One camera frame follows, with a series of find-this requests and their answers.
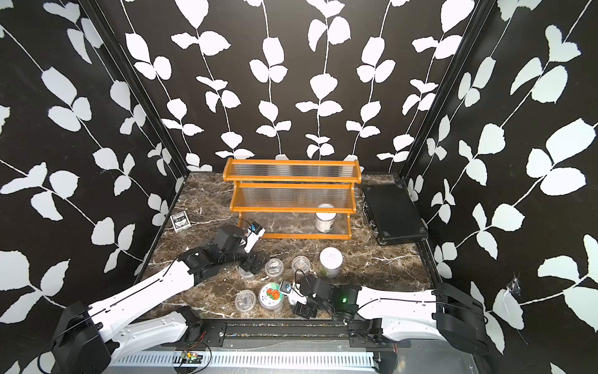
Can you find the clear jar yellow label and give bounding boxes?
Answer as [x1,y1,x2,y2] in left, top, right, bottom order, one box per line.
[264,258,284,281]

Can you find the white green label jar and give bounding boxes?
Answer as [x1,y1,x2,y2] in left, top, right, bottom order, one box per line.
[319,247,344,278]

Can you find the red tomato seed jar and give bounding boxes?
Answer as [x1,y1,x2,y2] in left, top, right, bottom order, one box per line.
[258,283,284,312]

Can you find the small clear seed jar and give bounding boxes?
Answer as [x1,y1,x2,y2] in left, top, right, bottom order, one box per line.
[235,290,257,313]

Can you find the white text label jar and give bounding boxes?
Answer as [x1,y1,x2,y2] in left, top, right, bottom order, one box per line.
[315,210,337,234]

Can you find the clear jar purple seeds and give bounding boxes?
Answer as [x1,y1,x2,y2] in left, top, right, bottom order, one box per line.
[238,266,255,281]

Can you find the green vegetable tin can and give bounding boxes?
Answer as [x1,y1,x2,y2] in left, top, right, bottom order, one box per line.
[288,289,307,305]

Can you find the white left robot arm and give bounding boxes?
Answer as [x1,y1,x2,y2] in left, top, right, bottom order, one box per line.
[48,222,266,373]

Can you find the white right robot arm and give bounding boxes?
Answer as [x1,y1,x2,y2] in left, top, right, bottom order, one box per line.
[280,274,488,355]

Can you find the orange three-tier shelf rack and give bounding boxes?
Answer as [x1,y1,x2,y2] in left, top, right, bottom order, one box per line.
[223,158,362,240]

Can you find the black flat case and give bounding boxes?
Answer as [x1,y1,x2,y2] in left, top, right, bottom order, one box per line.
[363,182,428,246]

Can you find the small green circuit board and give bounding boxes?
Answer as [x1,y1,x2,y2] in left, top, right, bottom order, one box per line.
[178,351,203,367]

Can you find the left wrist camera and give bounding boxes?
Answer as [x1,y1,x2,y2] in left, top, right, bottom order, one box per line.
[243,222,266,253]

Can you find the white slotted cable duct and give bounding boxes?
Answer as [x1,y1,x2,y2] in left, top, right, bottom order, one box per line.
[111,351,375,371]

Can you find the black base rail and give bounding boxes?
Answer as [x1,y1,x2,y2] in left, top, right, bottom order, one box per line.
[182,319,391,348]

